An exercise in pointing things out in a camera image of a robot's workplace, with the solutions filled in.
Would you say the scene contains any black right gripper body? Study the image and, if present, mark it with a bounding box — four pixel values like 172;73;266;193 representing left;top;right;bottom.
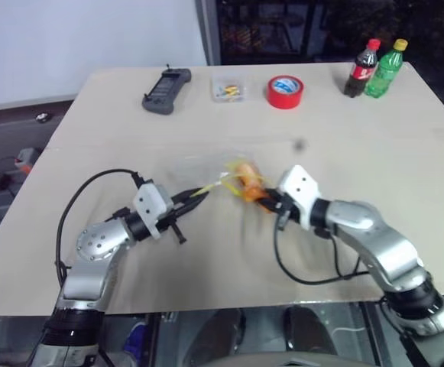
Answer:
269;190;297;232

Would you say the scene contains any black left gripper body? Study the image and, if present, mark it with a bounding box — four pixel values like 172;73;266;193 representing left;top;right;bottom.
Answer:
155;193;188;245

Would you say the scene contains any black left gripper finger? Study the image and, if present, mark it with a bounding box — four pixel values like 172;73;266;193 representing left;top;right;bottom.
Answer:
173;187;212;206
175;194;211;221

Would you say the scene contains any orange toy hot dog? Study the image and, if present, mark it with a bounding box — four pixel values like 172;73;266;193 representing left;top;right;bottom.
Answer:
236;162;272;203

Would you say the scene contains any clear plastic bag yellow strip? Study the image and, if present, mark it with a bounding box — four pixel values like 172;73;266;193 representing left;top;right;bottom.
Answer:
167;151;280;203

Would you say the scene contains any red tape roll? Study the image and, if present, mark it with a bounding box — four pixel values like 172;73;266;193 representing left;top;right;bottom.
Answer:
266;75;306;111

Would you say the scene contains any clear plastic box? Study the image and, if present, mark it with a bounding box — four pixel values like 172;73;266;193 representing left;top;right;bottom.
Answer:
210;74;254;103

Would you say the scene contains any dark grey handheld controller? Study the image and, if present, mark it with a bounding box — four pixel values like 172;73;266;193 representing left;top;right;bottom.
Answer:
141;63;193;115

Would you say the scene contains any blue object under table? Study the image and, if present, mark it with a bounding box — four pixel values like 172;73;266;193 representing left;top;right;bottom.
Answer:
124;320;148;356

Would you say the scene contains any cola bottle red cap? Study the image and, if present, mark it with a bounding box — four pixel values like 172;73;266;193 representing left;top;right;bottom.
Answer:
343;37;382;99

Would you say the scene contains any green bottle yellow cap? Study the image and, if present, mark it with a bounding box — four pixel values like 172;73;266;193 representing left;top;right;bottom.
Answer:
363;38;409;99

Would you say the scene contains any grey orange floor device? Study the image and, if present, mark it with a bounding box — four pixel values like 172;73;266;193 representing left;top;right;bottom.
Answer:
14;147;43;173

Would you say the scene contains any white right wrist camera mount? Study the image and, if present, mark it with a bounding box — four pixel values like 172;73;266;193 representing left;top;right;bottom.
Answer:
274;164;322;230

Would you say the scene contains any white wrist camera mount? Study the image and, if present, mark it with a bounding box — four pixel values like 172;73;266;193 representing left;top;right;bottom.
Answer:
131;182;175;240
274;164;322;230

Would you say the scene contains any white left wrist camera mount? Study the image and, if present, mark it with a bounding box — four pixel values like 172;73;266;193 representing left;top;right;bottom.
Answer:
131;182;175;240

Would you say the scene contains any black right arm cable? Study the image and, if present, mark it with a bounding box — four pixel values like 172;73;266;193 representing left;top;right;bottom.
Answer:
273;217;371;286

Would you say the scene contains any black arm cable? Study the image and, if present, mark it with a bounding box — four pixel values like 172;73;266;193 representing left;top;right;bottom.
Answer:
55;169;146;291
273;217;371;286

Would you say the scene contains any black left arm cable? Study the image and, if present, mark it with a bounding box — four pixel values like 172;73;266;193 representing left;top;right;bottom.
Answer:
55;169;146;291

